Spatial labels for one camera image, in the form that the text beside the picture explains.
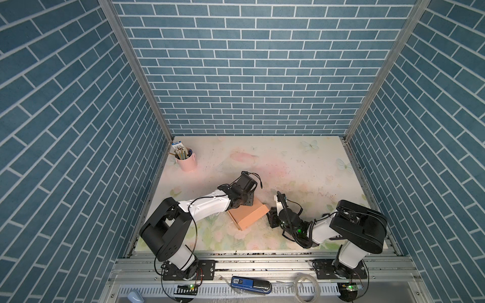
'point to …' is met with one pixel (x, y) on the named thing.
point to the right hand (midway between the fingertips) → (268, 211)
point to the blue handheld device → (251, 285)
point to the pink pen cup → (188, 165)
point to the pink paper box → (243, 214)
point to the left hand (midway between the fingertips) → (253, 198)
